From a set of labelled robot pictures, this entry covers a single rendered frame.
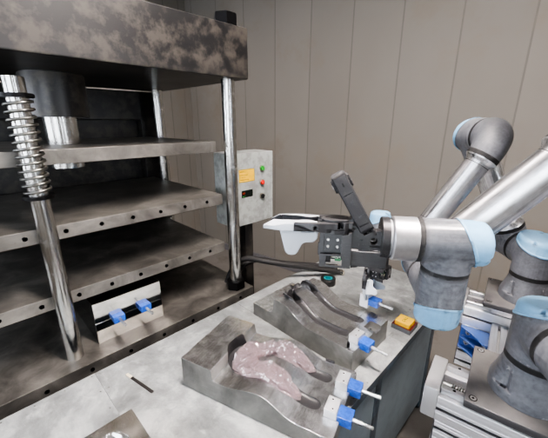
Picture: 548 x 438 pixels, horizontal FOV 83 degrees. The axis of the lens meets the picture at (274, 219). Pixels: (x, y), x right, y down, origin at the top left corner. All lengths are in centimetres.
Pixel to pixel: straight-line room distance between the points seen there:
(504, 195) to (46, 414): 131
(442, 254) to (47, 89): 137
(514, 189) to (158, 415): 106
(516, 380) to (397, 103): 228
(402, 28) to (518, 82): 89
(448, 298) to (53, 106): 139
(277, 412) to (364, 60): 262
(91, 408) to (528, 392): 114
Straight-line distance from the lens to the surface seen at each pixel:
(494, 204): 71
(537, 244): 130
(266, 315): 140
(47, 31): 118
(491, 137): 116
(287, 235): 53
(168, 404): 116
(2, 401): 143
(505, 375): 93
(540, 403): 92
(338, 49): 310
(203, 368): 108
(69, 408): 126
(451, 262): 57
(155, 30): 130
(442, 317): 62
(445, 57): 281
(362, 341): 120
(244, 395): 104
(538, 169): 72
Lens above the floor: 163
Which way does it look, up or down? 17 degrees down
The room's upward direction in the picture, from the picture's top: straight up
